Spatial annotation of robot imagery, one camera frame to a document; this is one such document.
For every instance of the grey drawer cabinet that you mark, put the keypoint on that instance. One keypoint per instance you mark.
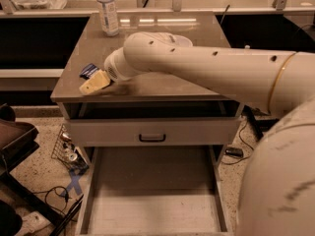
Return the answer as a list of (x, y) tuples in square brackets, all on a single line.
[(149, 96)]

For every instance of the black tripod leg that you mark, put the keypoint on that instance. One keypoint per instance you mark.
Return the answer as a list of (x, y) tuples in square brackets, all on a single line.
[(256, 129)]

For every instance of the clear plastic water bottle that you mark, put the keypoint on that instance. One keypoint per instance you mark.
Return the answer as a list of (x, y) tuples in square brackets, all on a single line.
[(108, 16)]

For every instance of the blue tape cross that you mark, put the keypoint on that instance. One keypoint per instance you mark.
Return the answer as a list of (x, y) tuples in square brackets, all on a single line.
[(75, 176)]

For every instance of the white power strip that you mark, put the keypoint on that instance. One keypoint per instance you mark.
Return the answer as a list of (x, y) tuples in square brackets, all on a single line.
[(32, 222)]

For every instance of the blue rxbar blueberry bar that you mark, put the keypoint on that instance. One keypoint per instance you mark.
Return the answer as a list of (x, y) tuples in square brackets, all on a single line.
[(88, 71)]

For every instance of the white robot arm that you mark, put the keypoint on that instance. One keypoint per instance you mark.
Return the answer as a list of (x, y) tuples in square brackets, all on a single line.
[(277, 196)]

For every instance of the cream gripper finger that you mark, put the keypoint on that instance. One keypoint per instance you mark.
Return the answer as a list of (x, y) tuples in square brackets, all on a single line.
[(96, 82)]

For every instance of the closed grey top drawer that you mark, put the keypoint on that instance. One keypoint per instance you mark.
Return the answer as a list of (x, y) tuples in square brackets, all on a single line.
[(152, 132)]

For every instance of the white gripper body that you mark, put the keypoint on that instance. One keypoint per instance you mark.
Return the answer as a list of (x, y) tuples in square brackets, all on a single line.
[(112, 68)]

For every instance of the open grey middle drawer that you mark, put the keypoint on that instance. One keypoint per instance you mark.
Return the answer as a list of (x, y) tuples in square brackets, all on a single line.
[(153, 191)]

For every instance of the black power adapter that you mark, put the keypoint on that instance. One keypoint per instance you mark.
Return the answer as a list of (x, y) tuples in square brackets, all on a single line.
[(234, 151)]

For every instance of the wire basket with items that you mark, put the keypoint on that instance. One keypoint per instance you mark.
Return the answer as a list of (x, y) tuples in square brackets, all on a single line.
[(68, 154)]

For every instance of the white ceramic bowl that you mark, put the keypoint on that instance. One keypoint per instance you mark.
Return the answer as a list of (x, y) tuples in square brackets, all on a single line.
[(179, 40)]

